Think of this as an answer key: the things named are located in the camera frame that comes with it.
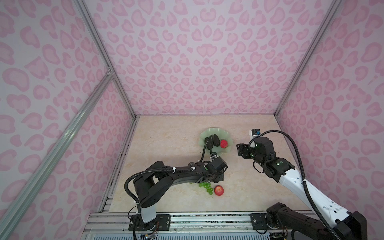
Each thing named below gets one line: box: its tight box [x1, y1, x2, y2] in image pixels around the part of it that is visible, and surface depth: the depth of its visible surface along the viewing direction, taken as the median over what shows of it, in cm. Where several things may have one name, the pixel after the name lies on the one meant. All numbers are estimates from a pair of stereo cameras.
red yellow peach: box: [214, 185, 224, 196], surface depth 82 cm
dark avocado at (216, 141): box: [213, 134, 221, 147], surface depth 102 cm
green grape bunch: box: [199, 182, 214, 195], surface depth 84 cm
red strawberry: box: [220, 139, 229, 149], surface depth 100 cm
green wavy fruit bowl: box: [198, 127, 234, 156], surface depth 105 cm
